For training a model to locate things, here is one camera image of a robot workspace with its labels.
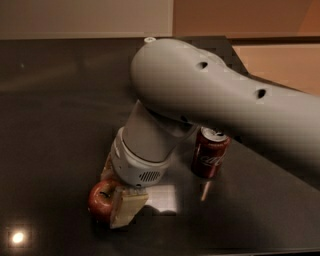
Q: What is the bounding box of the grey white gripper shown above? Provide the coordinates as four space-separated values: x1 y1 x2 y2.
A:
100 127 169 229

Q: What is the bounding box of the red apple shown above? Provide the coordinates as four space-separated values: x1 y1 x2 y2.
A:
88 179 120 223

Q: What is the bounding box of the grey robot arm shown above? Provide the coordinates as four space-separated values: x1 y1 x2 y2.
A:
104 38 320 228

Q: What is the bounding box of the clear plastic water bottle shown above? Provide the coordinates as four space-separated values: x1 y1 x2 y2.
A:
144 37 157 43

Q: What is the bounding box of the red cola can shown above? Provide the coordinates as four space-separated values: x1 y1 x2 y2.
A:
191 127 231 179

